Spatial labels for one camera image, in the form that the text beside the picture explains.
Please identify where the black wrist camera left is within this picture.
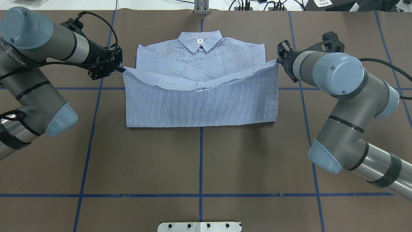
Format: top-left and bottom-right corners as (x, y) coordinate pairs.
(60, 18), (86, 38)

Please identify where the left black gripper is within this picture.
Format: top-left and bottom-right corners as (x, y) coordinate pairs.
(84, 41), (125, 80)

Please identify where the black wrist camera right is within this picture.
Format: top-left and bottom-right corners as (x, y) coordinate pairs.
(320, 31), (345, 53)

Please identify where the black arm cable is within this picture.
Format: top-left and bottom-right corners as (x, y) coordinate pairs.
(359, 58), (412, 100)
(0, 11), (119, 136)

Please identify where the grey aluminium frame post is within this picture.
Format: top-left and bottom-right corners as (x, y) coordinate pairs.
(194, 0), (210, 15)

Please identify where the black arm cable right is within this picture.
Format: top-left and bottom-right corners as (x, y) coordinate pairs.
(359, 58), (412, 100)

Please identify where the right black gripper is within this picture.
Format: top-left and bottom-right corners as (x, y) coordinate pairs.
(277, 40), (301, 83)

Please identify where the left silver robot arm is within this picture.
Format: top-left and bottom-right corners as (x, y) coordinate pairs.
(0, 6), (125, 160)

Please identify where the blue striped button shirt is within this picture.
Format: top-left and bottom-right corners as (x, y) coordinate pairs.
(123, 31), (279, 128)

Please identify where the black cable bundle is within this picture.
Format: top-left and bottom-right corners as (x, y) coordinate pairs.
(228, 0), (304, 11)

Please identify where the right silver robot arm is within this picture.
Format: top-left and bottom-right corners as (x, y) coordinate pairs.
(277, 41), (412, 201)

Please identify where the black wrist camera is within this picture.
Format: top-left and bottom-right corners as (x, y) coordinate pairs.
(60, 18), (86, 38)
(320, 31), (345, 53)

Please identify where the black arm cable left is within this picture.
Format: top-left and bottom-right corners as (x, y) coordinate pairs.
(0, 11), (119, 136)

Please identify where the black equipment box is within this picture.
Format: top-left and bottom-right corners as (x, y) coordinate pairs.
(304, 0), (358, 12)

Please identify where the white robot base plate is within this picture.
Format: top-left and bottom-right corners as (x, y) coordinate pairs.
(157, 221), (243, 232)

